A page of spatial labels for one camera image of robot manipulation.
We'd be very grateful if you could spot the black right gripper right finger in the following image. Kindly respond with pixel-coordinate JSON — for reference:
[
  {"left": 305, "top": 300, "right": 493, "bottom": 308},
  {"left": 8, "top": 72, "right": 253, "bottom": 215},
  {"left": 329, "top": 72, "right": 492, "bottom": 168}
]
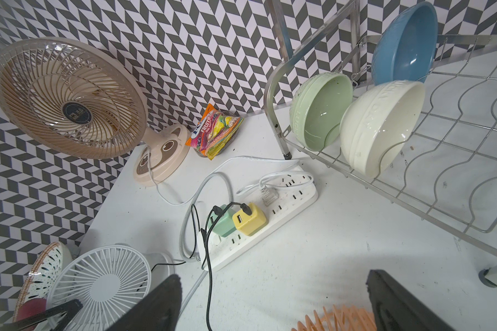
[{"left": 366, "top": 270, "right": 454, "bottom": 331}]

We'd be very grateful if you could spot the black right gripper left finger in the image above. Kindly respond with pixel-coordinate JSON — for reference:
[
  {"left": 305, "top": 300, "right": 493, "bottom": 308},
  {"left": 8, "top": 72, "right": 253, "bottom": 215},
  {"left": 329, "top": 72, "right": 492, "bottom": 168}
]
[{"left": 108, "top": 274, "right": 182, "bottom": 331}]

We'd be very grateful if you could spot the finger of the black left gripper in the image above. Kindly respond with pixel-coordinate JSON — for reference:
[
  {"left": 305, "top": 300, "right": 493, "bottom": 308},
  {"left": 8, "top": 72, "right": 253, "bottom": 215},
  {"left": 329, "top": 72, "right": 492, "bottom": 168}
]
[{"left": 0, "top": 299, "right": 83, "bottom": 331}]

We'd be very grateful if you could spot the green usb charger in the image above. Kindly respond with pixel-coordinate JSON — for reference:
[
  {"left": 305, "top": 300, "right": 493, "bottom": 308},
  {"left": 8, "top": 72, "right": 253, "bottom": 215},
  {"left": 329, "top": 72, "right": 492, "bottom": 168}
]
[{"left": 208, "top": 206, "right": 236, "bottom": 237}]

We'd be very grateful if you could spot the yellow usb charger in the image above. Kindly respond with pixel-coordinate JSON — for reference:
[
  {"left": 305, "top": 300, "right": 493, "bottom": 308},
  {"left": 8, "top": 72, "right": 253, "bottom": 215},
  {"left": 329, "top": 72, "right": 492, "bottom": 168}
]
[{"left": 233, "top": 202, "right": 269, "bottom": 236}]

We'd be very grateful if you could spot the white fan power cord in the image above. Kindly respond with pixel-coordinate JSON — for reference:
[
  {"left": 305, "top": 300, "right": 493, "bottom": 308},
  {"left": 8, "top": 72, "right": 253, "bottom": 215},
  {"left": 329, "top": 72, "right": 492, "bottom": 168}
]
[{"left": 147, "top": 154, "right": 315, "bottom": 207}]

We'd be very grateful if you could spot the white power strip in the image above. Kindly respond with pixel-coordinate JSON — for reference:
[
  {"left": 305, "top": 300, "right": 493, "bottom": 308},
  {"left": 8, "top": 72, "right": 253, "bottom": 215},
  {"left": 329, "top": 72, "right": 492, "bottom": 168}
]
[{"left": 197, "top": 165, "right": 318, "bottom": 271}]

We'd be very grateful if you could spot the small white fan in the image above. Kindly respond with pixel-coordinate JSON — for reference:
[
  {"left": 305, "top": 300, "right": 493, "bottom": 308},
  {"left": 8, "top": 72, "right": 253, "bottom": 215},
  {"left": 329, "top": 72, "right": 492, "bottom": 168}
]
[{"left": 46, "top": 244, "right": 174, "bottom": 330}]

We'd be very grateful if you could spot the beige raccoon desk fan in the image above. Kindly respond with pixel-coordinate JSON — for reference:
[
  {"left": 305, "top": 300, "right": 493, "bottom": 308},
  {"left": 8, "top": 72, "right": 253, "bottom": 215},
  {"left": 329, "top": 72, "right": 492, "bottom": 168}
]
[{"left": 0, "top": 37, "right": 190, "bottom": 186}]

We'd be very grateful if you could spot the red ball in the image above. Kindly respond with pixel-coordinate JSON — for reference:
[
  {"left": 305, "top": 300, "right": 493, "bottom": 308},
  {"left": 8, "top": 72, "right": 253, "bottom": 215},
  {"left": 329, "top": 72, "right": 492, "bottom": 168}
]
[{"left": 15, "top": 298, "right": 46, "bottom": 322}]

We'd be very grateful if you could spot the steel dish rack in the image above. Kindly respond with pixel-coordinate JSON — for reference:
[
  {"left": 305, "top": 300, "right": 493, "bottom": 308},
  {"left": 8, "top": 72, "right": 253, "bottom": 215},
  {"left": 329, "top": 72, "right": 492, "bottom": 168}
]
[{"left": 264, "top": 0, "right": 497, "bottom": 288}]

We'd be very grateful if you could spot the colourful candy bag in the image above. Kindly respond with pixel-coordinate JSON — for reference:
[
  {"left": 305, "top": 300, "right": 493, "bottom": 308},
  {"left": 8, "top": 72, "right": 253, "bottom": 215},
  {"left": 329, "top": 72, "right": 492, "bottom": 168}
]
[{"left": 185, "top": 103, "right": 244, "bottom": 160}]

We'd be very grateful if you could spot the cream ceramic bowl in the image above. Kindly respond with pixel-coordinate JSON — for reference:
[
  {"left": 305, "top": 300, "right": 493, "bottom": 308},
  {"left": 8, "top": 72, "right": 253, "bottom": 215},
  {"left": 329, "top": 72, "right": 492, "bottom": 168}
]
[{"left": 340, "top": 80, "right": 425, "bottom": 178}]

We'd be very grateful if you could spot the green ceramic bowl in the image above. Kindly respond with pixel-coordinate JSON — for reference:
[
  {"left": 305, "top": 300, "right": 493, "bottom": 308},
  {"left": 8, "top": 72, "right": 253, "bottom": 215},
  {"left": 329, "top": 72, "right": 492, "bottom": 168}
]
[{"left": 289, "top": 73, "right": 353, "bottom": 152}]

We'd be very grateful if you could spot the blue ceramic bowl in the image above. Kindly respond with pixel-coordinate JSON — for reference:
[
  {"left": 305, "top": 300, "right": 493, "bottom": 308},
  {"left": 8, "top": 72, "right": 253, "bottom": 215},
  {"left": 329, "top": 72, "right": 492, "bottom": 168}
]
[{"left": 371, "top": 1, "right": 438, "bottom": 85}]

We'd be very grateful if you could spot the thin black usb cable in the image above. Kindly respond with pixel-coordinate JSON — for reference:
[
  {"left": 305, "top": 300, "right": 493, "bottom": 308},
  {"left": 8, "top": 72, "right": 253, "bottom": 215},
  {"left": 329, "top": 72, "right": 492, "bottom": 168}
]
[{"left": 150, "top": 203, "right": 204, "bottom": 272}]

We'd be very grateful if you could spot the black usb cable of yellow charger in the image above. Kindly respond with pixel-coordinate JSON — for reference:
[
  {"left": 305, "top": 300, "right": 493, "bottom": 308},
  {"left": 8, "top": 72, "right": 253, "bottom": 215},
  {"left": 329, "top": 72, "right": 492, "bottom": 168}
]
[{"left": 200, "top": 201, "right": 253, "bottom": 331}]

